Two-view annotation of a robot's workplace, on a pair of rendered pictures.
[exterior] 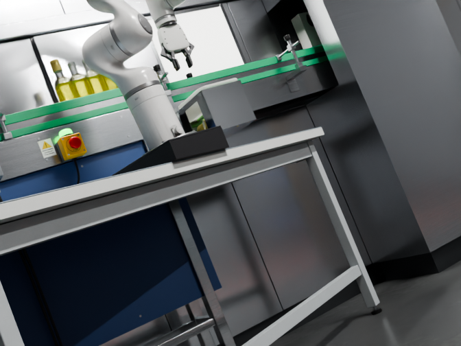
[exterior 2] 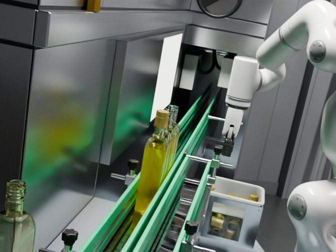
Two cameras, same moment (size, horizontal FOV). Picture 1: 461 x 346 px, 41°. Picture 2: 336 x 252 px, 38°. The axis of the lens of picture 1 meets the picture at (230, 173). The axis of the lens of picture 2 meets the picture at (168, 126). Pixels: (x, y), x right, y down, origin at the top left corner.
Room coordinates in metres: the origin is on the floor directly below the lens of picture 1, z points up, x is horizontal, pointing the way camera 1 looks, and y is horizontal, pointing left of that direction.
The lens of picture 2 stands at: (1.41, 1.40, 1.62)
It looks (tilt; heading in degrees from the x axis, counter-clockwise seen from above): 15 degrees down; 309
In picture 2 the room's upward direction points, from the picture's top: 10 degrees clockwise
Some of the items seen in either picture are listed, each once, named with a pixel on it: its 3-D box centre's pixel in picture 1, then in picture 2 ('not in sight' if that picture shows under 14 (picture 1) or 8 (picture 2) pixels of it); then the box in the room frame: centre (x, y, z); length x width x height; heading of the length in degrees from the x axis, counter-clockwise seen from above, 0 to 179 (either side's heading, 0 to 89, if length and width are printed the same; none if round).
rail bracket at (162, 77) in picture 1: (160, 83); (207, 163); (2.27, 0.12, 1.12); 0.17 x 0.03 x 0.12; 31
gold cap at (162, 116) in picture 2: (55, 66); (161, 118); (2.22, 0.45, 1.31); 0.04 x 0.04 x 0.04
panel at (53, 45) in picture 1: (149, 55); (150, 81); (2.57, 0.13, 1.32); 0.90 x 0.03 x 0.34; 121
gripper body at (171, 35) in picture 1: (172, 38); (234, 118); (2.28, 0.01, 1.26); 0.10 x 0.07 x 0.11; 119
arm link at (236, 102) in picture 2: (167, 22); (238, 101); (2.28, 0.01, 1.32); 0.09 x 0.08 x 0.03; 119
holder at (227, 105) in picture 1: (212, 117); (220, 209); (2.27, -0.02, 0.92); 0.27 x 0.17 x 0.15; 31
